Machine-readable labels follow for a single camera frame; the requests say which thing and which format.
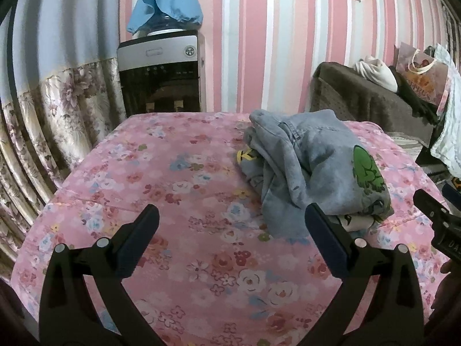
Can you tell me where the grey denim printed jacket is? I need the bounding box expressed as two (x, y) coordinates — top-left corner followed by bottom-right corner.
(237, 109), (394, 239)

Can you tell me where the person's right hand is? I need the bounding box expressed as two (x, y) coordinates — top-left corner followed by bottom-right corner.
(431, 260), (460, 311)

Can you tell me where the white patterned hanging cloth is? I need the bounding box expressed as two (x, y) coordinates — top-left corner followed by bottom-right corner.
(430, 44), (461, 178)

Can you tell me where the black garment on sofa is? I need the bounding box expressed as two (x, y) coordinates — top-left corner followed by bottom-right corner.
(389, 66), (439, 126)

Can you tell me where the pink floral bed sheet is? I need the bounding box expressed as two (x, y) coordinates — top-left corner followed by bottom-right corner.
(10, 111), (456, 346)

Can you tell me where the pink floral gift bag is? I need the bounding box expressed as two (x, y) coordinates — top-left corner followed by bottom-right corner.
(395, 42), (451, 109)

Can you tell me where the cream white bundled garment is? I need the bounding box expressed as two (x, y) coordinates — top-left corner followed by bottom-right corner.
(352, 55), (398, 93)

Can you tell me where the brown blanket covered sofa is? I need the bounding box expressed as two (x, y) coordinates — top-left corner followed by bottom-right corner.
(309, 62), (434, 147)

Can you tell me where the floral beige curtain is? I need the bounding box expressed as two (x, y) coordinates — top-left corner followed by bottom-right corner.
(1, 0), (126, 281)

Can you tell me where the silver black water dispenser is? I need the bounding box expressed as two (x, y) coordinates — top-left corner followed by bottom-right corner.
(117, 29), (206, 116)

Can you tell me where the blue cloth bottle cover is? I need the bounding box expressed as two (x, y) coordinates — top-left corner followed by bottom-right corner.
(126, 0), (203, 34)

